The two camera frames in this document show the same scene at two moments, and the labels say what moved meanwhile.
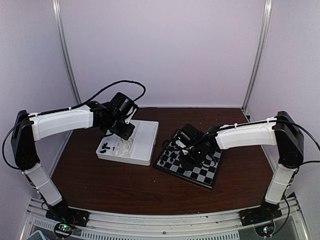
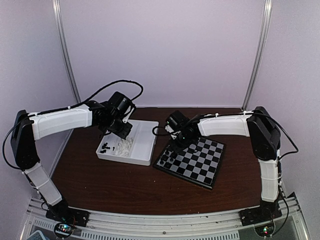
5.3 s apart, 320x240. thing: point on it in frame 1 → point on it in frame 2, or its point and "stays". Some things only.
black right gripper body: x=195 y=160 → x=184 y=143
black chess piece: x=168 y=165 stays
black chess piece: x=164 y=158 stays
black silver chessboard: x=204 y=174 stays
